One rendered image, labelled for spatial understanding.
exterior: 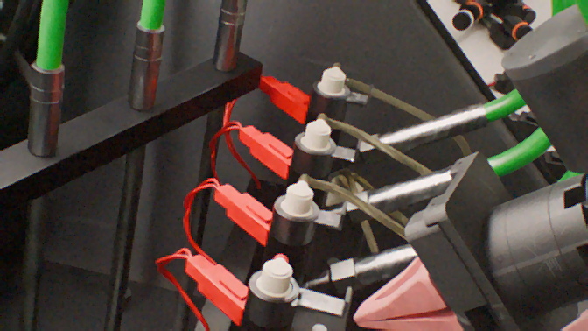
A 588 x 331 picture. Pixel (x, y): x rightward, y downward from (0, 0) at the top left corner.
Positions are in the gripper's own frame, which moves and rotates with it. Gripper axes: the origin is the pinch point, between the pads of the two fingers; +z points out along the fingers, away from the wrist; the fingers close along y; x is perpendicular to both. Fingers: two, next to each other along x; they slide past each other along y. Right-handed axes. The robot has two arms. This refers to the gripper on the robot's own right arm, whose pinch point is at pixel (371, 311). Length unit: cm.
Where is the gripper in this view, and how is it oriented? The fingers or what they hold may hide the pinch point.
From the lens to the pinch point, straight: 64.9
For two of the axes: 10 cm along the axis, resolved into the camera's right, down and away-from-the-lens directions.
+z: -7.4, 3.5, 5.7
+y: -5.4, -8.2, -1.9
